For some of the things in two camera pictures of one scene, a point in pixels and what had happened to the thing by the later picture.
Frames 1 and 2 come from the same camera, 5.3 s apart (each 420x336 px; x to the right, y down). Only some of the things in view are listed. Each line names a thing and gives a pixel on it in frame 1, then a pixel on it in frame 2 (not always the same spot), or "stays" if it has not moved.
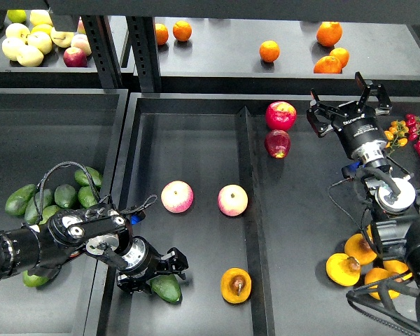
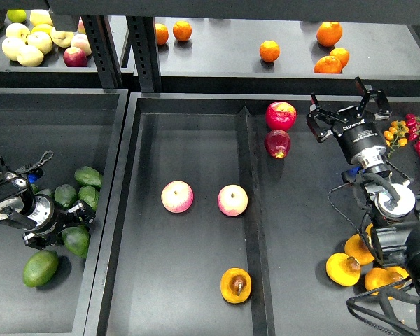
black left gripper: [142, 260] to [51, 218]
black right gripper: [359, 130] stays
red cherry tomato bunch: [418, 131] stays
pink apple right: [232, 199] stays
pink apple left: [177, 197] stays
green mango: [166, 286] to [77, 239]
